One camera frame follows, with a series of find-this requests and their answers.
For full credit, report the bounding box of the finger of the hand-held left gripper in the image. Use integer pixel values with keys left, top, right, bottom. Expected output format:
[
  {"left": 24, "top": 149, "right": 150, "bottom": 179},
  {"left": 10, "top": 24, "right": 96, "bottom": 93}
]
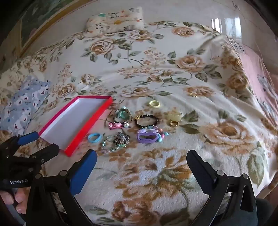
[
  {"left": 0, "top": 131, "right": 39, "bottom": 156},
  {"left": 29, "top": 144, "right": 60, "bottom": 164}
]

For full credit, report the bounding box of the yellow hair claw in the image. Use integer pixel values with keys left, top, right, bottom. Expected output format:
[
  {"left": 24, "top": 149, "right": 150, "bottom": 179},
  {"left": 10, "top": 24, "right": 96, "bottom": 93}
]
[{"left": 166, "top": 111, "right": 182, "bottom": 122}]

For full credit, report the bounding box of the pastel bead bracelet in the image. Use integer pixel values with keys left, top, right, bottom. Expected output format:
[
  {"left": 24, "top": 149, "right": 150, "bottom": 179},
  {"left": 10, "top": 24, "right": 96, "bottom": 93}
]
[{"left": 150, "top": 126, "right": 169, "bottom": 143}]

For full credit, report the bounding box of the black bead bracelet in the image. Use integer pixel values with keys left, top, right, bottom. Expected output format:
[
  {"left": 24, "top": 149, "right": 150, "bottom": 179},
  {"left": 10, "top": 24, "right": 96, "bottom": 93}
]
[{"left": 134, "top": 115, "right": 159, "bottom": 128}]

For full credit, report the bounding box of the pink hair clip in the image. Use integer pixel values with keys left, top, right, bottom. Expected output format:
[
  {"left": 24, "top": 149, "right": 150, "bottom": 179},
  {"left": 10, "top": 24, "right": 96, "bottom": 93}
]
[{"left": 109, "top": 122, "right": 130, "bottom": 130}]

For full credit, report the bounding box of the crystal bead bracelet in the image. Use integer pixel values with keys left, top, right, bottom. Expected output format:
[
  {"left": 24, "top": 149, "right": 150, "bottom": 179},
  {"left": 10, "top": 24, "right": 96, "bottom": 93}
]
[{"left": 101, "top": 131, "right": 131, "bottom": 154}]

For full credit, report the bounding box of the purple hair tie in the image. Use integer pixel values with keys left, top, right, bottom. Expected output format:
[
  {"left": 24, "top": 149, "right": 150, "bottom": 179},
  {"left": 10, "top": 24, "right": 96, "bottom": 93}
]
[{"left": 136, "top": 128, "right": 162, "bottom": 144}]

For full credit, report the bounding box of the teal flower hair tie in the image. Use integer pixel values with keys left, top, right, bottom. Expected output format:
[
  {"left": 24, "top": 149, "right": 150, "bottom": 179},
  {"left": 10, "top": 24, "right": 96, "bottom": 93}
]
[{"left": 116, "top": 106, "right": 131, "bottom": 119}]

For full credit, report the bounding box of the floral blanket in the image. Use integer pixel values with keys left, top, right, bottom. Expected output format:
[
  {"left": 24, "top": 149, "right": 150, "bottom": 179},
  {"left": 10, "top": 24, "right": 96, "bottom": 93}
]
[{"left": 0, "top": 21, "right": 278, "bottom": 226}]

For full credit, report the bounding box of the framed wall picture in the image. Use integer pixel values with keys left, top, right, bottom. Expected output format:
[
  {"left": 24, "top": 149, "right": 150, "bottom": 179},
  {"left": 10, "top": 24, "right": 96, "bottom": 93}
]
[{"left": 13, "top": 0, "right": 72, "bottom": 57}]

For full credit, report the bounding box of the red-rimmed white tray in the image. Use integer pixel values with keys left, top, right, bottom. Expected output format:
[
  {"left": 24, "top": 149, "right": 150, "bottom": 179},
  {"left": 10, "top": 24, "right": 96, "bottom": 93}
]
[{"left": 38, "top": 96, "right": 113, "bottom": 157}]

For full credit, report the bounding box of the floral print pillow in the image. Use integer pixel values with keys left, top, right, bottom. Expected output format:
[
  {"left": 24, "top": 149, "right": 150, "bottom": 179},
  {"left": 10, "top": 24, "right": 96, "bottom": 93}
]
[{"left": 86, "top": 6, "right": 145, "bottom": 33}]

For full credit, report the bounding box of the person's left hand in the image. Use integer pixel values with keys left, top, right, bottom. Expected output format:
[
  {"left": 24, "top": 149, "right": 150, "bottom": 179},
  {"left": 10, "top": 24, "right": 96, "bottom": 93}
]
[{"left": 0, "top": 187, "right": 30, "bottom": 214}]

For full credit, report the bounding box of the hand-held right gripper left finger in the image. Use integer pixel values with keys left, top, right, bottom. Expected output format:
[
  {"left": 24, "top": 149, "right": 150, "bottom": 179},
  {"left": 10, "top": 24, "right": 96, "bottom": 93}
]
[{"left": 27, "top": 150, "right": 97, "bottom": 226}]

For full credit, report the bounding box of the blue hair tie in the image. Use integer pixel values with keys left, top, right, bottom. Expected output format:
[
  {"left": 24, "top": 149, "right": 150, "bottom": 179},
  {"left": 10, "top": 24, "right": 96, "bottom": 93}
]
[{"left": 88, "top": 133, "right": 102, "bottom": 143}]

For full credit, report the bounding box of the pink cloth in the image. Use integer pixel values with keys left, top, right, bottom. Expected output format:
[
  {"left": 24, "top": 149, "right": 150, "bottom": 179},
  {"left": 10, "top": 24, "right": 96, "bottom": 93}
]
[{"left": 237, "top": 41, "right": 278, "bottom": 122}]

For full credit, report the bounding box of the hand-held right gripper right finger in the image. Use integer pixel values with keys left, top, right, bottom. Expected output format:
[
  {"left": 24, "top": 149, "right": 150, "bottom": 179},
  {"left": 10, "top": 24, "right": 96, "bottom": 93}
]
[{"left": 186, "top": 150, "right": 258, "bottom": 226}]

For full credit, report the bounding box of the wristwatch with metal band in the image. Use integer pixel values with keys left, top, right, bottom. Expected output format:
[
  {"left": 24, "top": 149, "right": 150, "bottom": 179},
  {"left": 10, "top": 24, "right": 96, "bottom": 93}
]
[{"left": 113, "top": 110, "right": 133, "bottom": 122}]

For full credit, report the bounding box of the blue patterned pillow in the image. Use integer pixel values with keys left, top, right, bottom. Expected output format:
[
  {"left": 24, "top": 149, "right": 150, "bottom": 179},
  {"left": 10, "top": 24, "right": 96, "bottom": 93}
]
[{"left": 0, "top": 76, "right": 51, "bottom": 136}]

